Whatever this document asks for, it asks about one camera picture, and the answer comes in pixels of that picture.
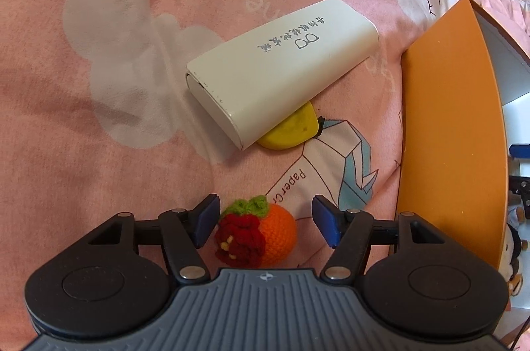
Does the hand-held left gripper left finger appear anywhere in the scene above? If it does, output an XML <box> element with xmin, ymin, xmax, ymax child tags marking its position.
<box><xmin>85</xmin><ymin>194</ymin><xmax>221</xmax><ymax>285</ymax></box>

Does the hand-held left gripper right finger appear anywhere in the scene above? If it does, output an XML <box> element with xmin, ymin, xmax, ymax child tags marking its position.
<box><xmin>312</xmin><ymin>194</ymin><xmax>446</xmax><ymax>285</ymax></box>

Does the crocheted orange with red flower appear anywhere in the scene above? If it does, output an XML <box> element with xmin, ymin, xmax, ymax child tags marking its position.
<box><xmin>214</xmin><ymin>195</ymin><xmax>298</xmax><ymax>269</ymax></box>

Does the orange box white inside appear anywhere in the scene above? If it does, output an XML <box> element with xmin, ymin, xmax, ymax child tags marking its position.
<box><xmin>395</xmin><ymin>0</ymin><xmax>530</xmax><ymax>273</ymax></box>

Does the plush toy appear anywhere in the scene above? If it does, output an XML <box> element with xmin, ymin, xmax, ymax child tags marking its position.
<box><xmin>503</xmin><ymin>206</ymin><xmax>530</xmax><ymax>296</ymax></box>

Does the yellow rounded object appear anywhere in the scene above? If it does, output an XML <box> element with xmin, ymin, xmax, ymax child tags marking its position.
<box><xmin>257</xmin><ymin>104</ymin><xmax>323</xmax><ymax>150</ymax></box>

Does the white power bank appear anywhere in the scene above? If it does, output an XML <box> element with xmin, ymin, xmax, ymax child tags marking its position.
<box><xmin>185</xmin><ymin>0</ymin><xmax>379</xmax><ymax>152</ymax></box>

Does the pink printed bed sheet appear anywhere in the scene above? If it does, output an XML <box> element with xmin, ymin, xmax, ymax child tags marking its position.
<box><xmin>0</xmin><ymin>0</ymin><xmax>530</xmax><ymax>351</ymax></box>

